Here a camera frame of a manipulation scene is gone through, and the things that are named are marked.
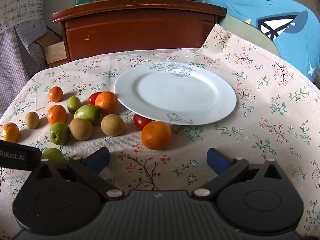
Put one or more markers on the green jujube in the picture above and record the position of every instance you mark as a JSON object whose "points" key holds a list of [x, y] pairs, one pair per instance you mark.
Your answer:
{"points": [[59, 133], [53, 154], [87, 114], [73, 104]]}

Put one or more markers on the floral tablecloth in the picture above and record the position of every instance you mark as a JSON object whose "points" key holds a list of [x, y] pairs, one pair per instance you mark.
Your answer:
{"points": [[155, 166]]}

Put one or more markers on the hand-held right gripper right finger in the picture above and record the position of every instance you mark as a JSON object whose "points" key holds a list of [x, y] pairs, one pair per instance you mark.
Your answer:
{"points": [[217, 159]]}

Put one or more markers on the checked lilac cloth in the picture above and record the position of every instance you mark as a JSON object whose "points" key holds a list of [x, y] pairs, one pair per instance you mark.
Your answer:
{"points": [[17, 42]]}

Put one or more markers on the blue printed quilt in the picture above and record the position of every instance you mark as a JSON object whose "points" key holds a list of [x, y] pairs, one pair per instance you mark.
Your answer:
{"points": [[287, 50]]}

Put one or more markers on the open cardboard box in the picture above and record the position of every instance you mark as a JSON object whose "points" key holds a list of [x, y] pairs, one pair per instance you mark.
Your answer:
{"points": [[56, 52]]}

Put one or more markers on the wooden headboard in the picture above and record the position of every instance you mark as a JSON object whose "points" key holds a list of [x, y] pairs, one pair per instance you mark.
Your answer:
{"points": [[137, 30]]}

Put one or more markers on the orange mandarin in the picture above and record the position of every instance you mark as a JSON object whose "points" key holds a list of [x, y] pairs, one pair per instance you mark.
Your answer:
{"points": [[10, 132], [57, 114], [106, 102], [55, 94], [156, 135]]}

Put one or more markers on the pale green bed sheet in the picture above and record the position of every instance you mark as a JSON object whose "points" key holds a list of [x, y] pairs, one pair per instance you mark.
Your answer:
{"points": [[245, 30]]}

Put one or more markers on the red cherry tomato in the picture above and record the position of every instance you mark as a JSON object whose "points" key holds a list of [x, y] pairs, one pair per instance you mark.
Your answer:
{"points": [[140, 122], [93, 98]]}

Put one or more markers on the brown round fruit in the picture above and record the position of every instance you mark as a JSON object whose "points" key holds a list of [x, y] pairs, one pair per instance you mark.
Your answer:
{"points": [[81, 129], [112, 125], [31, 120]]}

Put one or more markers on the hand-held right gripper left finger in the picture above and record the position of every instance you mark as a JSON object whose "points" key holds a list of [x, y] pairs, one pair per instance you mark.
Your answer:
{"points": [[100, 160]]}

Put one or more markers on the white plate with line drawings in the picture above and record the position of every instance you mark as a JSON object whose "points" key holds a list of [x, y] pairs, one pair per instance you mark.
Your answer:
{"points": [[175, 92]]}

